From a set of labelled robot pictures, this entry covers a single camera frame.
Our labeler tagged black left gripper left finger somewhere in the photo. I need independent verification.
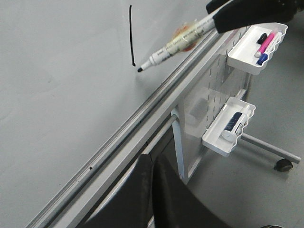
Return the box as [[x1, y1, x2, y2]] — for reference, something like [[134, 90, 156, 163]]
[[82, 154, 152, 228]]

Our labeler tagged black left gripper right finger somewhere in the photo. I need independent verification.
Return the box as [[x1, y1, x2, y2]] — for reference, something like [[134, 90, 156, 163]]
[[152, 156, 229, 228]]

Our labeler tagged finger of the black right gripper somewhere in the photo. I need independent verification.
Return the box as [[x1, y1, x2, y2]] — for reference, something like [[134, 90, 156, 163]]
[[213, 0, 304, 33], [206, 0, 232, 14]]

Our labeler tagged white black whiteboard marker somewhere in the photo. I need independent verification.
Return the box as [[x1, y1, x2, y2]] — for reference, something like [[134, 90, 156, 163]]
[[137, 0, 235, 73]]

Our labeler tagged pink whiteboard marker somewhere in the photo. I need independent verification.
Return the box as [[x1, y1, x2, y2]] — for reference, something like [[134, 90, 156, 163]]
[[254, 29, 278, 57]]

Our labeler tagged blue capped whiteboard marker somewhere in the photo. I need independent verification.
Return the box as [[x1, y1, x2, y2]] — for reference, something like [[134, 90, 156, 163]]
[[256, 30, 283, 66]]

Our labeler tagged black marker cap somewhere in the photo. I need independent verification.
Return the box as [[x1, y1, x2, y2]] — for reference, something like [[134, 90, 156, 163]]
[[257, 33, 268, 45]]

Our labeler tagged red round magnet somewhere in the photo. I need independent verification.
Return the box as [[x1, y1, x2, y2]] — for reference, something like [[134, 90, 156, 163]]
[[171, 19, 197, 52]]

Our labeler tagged white upper marker tray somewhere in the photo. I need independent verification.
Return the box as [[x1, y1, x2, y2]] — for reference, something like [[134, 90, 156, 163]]
[[227, 23, 288, 75]]

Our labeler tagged white perforated pegboard panel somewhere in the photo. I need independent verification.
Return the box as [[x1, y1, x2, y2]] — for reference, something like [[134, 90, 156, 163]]
[[172, 27, 251, 183]]

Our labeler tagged white blue cleaner bottle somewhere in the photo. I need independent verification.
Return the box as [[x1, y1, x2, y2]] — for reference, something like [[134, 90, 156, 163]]
[[221, 104, 250, 143]]

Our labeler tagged white lower accessory tray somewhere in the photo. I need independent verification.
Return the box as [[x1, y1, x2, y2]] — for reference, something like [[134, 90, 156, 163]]
[[202, 97, 256, 157]]

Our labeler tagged grey stand leg with caster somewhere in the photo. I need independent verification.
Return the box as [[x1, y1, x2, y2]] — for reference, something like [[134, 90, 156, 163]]
[[241, 133, 302, 172]]

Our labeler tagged white whiteboard with aluminium frame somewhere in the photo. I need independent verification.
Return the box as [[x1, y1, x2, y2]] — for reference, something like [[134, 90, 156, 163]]
[[0, 0, 252, 228]]

